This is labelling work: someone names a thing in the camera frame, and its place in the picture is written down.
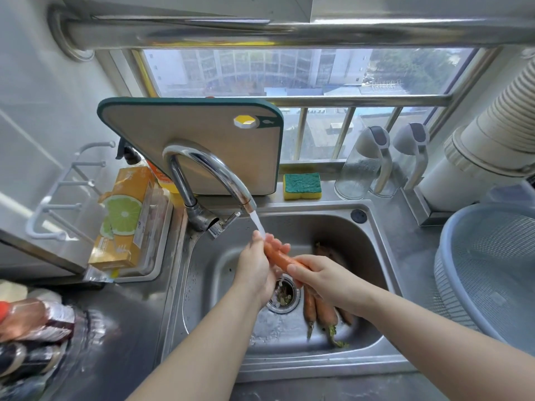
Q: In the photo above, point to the person's left hand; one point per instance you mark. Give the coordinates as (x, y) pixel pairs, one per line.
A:
(253, 271)

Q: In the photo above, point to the person's right hand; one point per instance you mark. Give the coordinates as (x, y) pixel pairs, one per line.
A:
(330, 281)

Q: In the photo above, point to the orange carrot with leafy stem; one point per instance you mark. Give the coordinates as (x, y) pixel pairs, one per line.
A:
(326, 315)

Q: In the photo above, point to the slim orange carrot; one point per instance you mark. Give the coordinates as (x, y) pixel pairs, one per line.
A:
(309, 309)

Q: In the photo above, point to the chrome faucet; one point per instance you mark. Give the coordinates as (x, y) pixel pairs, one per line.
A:
(184, 185)

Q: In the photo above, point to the blue plastic colander basin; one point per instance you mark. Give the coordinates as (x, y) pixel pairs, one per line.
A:
(480, 267)

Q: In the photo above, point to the person's left forearm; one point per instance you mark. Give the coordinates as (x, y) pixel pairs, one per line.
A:
(196, 354)

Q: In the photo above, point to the person's right forearm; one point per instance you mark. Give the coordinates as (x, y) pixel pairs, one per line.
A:
(439, 346)

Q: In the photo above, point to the steel drain strainer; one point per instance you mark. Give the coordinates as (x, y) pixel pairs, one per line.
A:
(286, 298)

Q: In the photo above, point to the black sink hole plug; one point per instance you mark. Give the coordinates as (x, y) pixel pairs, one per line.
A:
(359, 216)

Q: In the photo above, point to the stainless steel sink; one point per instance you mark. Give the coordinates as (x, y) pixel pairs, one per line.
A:
(288, 346)

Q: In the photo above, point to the white plastic tray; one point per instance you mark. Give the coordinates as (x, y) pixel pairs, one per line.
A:
(167, 225)

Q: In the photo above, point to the yellow green sponge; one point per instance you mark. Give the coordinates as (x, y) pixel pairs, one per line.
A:
(302, 185)

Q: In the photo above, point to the glass pitcher with grey lid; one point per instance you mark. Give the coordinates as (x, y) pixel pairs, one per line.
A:
(355, 175)
(414, 139)

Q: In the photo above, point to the transparent plastic packet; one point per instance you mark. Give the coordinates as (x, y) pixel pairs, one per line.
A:
(151, 229)

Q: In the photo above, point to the yellow dish soap pump bottle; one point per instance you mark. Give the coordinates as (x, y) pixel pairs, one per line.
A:
(169, 185)

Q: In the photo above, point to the orange box with lime picture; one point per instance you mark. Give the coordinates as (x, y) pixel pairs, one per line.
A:
(123, 212)

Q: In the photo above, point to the clear plastic bag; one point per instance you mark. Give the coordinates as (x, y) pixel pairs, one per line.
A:
(99, 276)

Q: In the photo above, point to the beige green-rimmed cutting board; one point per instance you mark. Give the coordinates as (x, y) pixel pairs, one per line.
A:
(175, 129)

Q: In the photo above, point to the window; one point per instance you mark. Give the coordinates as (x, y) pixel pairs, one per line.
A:
(271, 70)

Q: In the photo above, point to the white capped bottle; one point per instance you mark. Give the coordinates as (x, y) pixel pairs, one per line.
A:
(45, 296)

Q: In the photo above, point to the red capped sauce bottle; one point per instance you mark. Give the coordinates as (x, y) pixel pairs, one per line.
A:
(33, 319)

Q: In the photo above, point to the dark soy sauce bottle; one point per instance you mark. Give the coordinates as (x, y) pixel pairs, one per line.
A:
(33, 359)

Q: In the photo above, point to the steel overhead pipe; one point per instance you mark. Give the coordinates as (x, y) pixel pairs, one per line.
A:
(251, 33)

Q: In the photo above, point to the beige capped bottle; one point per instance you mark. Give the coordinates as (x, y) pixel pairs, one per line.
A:
(12, 291)

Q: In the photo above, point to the white duct pipe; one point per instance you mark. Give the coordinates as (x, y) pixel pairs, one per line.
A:
(459, 187)

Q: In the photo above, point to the steel window guard rail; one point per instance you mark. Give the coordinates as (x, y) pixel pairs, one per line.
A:
(376, 100)

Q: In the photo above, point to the white wall hook rack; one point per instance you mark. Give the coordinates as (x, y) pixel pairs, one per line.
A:
(45, 201)

